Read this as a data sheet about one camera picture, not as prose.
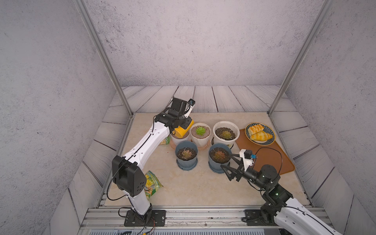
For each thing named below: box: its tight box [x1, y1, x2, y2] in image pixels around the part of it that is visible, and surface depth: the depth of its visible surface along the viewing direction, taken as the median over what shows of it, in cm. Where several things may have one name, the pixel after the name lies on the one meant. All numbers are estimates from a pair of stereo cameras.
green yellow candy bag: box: [143, 170, 164, 199], surface depth 84 cm
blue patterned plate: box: [244, 122, 276, 146], surface depth 104 cm
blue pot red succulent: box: [208, 142, 232, 174], surface depth 89 cm
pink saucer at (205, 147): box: [197, 140, 211, 151], surface depth 101 cm
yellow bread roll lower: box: [249, 130, 273, 141], surface depth 102 cm
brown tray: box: [235, 128, 296, 175], surface depth 96 cm
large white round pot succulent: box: [210, 120, 240, 150], surface depth 97 cm
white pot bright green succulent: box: [189, 122, 212, 148], surface depth 97 cm
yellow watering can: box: [172, 119, 194, 139], surface depth 82 cm
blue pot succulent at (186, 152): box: [175, 140, 199, 171], surface depth 91 cm
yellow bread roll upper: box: [247, 124, 264, 138], surface depth 106 cm
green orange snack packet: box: [159, 135, 171, 145], surface depth 104 cm
